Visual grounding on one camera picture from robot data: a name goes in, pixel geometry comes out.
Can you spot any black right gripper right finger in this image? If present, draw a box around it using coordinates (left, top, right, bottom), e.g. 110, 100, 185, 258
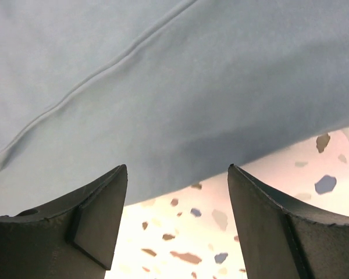
227, 164, 349, 279

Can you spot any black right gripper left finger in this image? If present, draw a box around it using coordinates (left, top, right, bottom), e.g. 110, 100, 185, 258
0, 164, 127, 279

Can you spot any grey-blue t-shirt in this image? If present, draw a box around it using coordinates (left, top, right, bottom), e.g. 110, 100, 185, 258
0, 1, 349, 216

